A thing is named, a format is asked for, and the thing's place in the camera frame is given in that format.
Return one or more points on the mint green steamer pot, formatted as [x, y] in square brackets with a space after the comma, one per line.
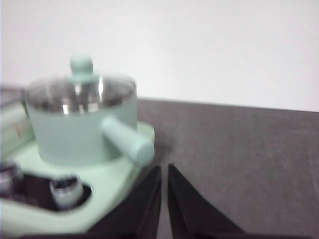
[69, 139]

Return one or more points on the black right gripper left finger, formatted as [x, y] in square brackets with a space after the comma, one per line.
[144, 214]

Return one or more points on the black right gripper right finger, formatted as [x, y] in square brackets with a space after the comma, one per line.
[189, 214]

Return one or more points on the mint green breakfast machine base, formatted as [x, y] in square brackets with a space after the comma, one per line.
[107, 179]

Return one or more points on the mint green griddle cover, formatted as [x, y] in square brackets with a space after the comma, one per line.
[10, 117]

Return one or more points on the silver control knob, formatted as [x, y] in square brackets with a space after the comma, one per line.
[10, 181]
[66, 194]

